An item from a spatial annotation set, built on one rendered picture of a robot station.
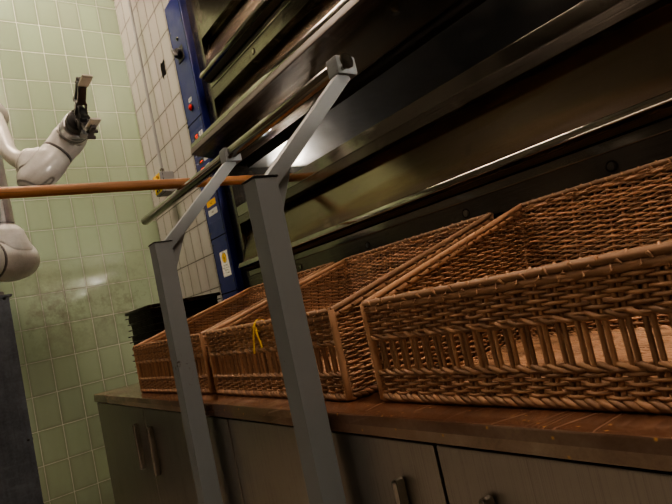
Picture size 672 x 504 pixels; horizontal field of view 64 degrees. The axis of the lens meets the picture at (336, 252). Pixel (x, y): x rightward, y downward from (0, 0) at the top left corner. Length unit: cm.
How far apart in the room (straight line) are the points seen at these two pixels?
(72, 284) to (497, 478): 244
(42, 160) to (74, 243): 94
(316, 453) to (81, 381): 210
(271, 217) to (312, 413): 30
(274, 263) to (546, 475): 45
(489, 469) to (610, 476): 14
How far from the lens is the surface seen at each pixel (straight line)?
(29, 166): 202
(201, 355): 140
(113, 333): 287
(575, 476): 60
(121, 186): 167
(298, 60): 155
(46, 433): 283
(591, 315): 59
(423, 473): 74
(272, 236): 81
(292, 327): 81
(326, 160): 166
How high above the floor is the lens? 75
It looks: 5 degrees up
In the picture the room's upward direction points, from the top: 12 degrees counter-clockwise
